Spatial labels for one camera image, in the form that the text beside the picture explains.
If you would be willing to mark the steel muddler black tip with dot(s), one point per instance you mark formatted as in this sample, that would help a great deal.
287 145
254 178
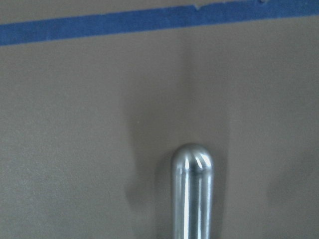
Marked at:
192 174

